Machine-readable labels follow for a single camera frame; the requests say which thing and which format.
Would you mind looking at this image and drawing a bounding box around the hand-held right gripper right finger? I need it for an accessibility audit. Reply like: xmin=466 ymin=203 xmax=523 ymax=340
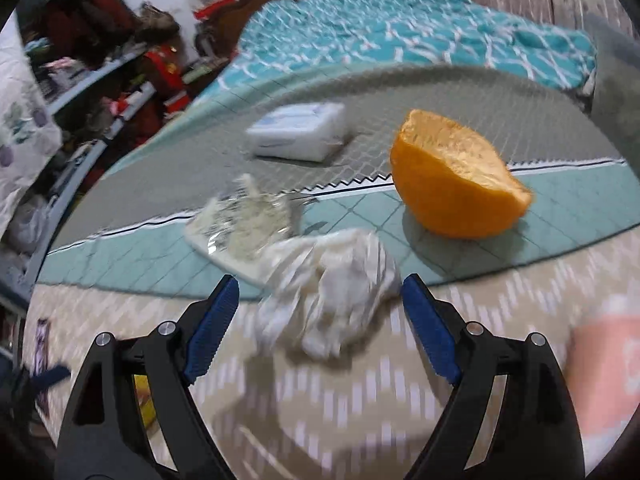
xmin=401 ymin=273 xmax=587 ymax=480

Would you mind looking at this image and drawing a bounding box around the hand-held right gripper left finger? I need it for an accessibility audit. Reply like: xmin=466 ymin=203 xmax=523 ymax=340
xmin=52 ymin=274 xmax=240 ymax=480

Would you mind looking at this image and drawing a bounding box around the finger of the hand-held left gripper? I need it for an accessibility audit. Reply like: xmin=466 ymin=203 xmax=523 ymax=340
xmin=10 ymin=362 xmax=72 ymax=411

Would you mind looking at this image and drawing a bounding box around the dark snack wrapper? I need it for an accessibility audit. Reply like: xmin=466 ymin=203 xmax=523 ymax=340
xmin=35 ymin=317 xmax=53 ymax=381

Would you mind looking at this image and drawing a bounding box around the yellow packet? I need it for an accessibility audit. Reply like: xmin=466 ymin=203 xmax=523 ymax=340
xmin=131 ymin=375 xmax=161 ymax=431

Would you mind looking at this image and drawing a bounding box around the clear plastic wrapper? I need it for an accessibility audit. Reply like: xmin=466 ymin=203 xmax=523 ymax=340
xmin=184 ymin=174 xmax=321 ymax=283

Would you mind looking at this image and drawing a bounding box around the white tissue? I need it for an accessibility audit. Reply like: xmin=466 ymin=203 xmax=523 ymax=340
xmin=254 ymin=227 xmax=401 ymax=360

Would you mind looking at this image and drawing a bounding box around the orange half peel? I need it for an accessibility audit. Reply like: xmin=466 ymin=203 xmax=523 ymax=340
xmin=390 ymin=108 xmax=534 ymax=240

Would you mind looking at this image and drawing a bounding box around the pink packet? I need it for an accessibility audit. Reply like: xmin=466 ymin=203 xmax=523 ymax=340
xmin=565 ymin=305 xmax=633 ymax=441

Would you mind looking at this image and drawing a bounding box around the white tissue pack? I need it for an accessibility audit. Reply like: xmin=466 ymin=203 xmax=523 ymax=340
xmin=245 ymin=102 xmax=351 ymax=163

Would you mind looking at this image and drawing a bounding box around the white plastic bag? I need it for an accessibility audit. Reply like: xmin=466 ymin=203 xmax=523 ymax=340
xmin=5 ymin=195 xmax=48 ymax=256

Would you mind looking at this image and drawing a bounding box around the zigzag patterned bed sheet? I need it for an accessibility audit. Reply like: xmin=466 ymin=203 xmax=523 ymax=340
xmin=22 ymin=62 xmax=640 ymax=480

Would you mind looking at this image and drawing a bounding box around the floral white cloth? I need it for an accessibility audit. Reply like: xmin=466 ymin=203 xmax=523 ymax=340
xmin=0 ymin=25 xmax=63 ymax=241

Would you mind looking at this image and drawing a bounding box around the red gift box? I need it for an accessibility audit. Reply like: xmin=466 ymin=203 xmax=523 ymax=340
xmin=145 ymin=47 xmax=191 ymax=111

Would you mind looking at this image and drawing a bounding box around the grey metal shelf rack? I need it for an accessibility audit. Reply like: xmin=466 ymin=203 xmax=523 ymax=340
xmin=15 ymin=0 xmax=161 ymax=301

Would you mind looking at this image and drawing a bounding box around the teal patterned quilt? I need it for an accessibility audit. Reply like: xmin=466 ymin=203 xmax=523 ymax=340
xmin=192 ymin=0 xmax=598 ymax=126

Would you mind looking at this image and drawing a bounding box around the brown handbag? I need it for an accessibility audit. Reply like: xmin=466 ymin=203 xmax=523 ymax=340
xmin=137 ymin=2 xmax=181 ymax=43

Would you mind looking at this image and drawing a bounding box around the grey pillow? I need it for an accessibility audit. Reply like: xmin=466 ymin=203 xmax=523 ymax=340
xmin=582 ymin=10 xmax=640 ymax=136

